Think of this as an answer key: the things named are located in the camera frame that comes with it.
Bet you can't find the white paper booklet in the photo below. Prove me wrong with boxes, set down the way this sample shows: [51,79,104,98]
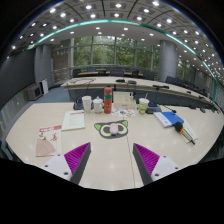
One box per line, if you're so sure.
[61,110,86,131]

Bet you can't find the ceiling lights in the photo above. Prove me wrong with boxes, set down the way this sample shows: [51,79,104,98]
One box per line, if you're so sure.
[11,0,224,78]

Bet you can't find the white lidded mug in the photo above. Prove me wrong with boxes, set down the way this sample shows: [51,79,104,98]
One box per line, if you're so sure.
[92,96,105,114]

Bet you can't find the black handheld microphone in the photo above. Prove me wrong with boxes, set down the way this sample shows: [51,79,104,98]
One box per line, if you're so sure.
[174,121,196,146]

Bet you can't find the green-printed paper drink cup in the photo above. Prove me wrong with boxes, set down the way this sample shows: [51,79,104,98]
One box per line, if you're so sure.
[138,97,150,115]

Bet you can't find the red and white brochure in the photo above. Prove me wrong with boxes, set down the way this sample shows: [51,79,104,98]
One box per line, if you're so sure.
[35,124,63,158]

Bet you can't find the red drink bottle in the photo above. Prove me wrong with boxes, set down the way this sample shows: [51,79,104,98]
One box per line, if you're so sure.
[103,86,113,115]

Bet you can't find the cat-face mouse pad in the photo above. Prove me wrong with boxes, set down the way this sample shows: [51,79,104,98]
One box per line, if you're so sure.
[93,119,129,139]

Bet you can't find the beige cardboard box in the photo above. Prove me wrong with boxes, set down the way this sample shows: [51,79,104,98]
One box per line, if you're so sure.
[113,91,137,110]

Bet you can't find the white notebook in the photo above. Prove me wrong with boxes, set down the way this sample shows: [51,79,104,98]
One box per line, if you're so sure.
[181,120,199,144]

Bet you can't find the blue and white book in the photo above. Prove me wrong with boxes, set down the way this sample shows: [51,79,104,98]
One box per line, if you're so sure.
[153,111,185,129]

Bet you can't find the dark office chairs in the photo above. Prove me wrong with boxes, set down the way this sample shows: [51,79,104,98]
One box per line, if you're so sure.
[71,66,218,113]

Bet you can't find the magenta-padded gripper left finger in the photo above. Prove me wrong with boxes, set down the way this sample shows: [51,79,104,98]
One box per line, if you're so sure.
[41,142,92,185]

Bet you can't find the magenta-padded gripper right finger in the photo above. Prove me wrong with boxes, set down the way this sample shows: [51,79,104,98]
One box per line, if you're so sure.
[132,143,183,186]

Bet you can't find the stack of white paper cups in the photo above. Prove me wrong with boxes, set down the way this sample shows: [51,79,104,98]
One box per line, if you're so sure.
[81,95,93,114]

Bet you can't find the colourful sticker sheet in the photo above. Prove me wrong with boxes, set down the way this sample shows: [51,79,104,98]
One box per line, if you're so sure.
[111,107,137,119]

